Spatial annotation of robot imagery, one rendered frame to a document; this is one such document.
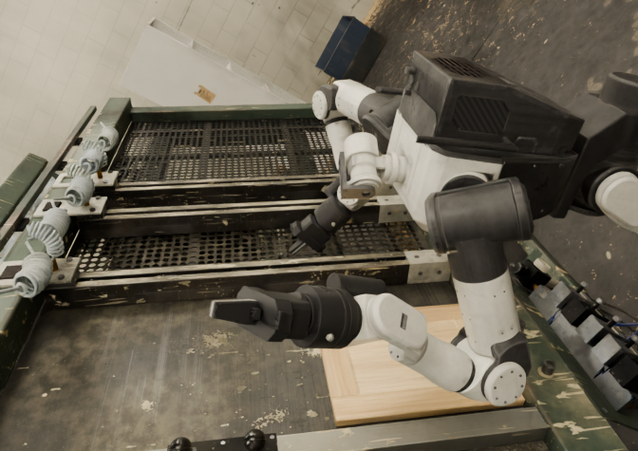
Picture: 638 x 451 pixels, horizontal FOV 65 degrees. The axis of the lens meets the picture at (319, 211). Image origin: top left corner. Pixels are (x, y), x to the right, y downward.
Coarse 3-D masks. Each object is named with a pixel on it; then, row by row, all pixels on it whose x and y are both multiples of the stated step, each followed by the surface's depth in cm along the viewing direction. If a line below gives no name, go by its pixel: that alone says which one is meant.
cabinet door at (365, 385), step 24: (432, 312) 130; (456, 312) 130; (336, 360) 115; (360, 360) 115; (384, 360) 116; (336, 384) 109; (360, 384) 110; (384, 384) 110; (408, 384) 110; (432, 384) 110; (336, 408) 104; (360, 408) 104; (384, 408) 104; (408, 408) 104; (432, 408) 104; (456, 408) 105; (480, 408) 106
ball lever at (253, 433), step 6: (252, 432) 83; (258, 432) 83; (246, 438) 82; (252, 438) 82; (258, 438) 82; (264, 438) 83; (246, 444) 82; (252, 444) 82; (258, 444) 82; (264, 444) 83; (252, 450) 82; (258, 450) 82
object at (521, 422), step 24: (528, 408) 102; (312, 432) 96; (336, 432) 97; (360, 432) 97; (384, 432) 97; (408, 432) 97; (432, 432) 97; (456, 432) 97; (480, 432) 97; (504, 432) 98; (528, 432) 99
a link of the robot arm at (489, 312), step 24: (456, 288) 84; (480, 288) 79; (504, 288) 80; (480, 312) 81; (504, 312) 81; (456, 336) 92; (480, 336) 83; (504, 336) 82; (504, 360) 82; (528, 360) 84; (504, 384) 82
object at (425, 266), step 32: (32, 224) 120; (352, 256) 141; (384, 256) 141; (416, 256) 141; (64, 288) 126; (96, 288) 128; (128, 288) 129; (160, 288) 130; (192, 288) 132; (224, 288) 133; (288, 288) 137
